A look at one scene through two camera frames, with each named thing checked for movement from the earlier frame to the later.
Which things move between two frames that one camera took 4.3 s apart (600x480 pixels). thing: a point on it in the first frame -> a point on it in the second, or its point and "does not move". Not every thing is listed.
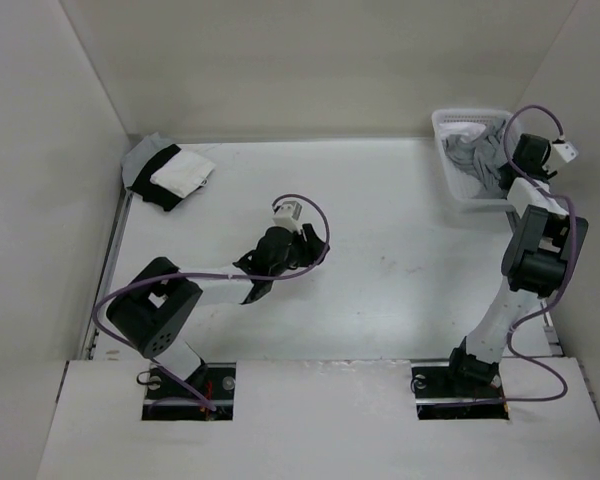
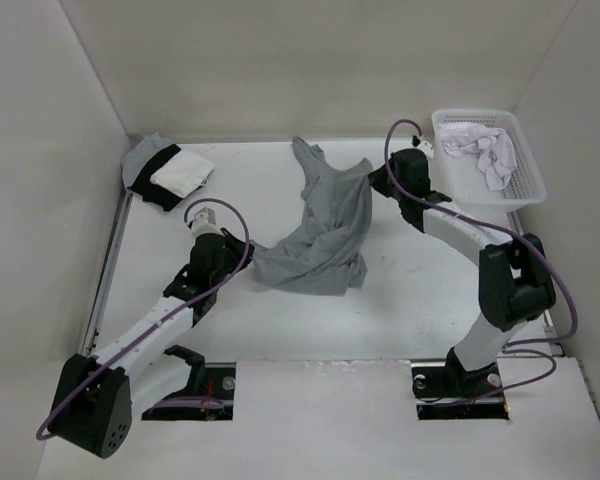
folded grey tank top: [134, 162] does not move
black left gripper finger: [313, 239] -> [230, 239]
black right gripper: [543, 172] -> [377, 182]
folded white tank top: [184, 173] does not move
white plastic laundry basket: [472, 151] does not move
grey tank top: [479, 160] -> [323, 251]
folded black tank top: [153, 193] does not move
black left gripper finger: [319, 254] -> [249, 256]
